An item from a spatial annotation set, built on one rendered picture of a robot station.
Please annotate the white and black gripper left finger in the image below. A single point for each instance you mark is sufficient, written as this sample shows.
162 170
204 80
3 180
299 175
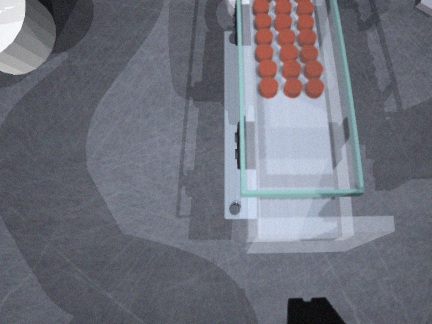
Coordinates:
300 312

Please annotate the clear plastic vial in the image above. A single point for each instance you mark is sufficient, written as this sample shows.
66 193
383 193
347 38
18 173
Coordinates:
230 6

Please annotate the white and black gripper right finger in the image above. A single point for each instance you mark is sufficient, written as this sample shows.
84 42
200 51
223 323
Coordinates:
325 311

